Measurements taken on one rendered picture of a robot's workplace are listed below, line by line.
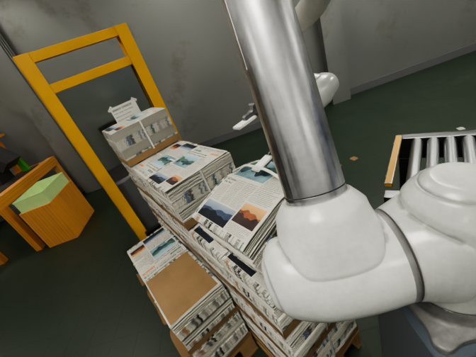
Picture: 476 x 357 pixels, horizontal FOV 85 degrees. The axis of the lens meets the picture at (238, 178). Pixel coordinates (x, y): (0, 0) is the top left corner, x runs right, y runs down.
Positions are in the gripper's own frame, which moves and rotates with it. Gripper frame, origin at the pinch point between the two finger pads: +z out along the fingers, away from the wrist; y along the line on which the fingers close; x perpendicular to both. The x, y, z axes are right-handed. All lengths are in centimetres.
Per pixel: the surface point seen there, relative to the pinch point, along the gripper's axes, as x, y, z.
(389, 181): -11, 48, -49
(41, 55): 159, -61, 17
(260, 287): -4.0, 41.2, 19.7
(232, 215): -3.1, 12.4, 15.5
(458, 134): -18, 54, -98
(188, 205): 48, 29, 15
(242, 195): -0.4, 11.3, 8.6
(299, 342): -9, 74, 19
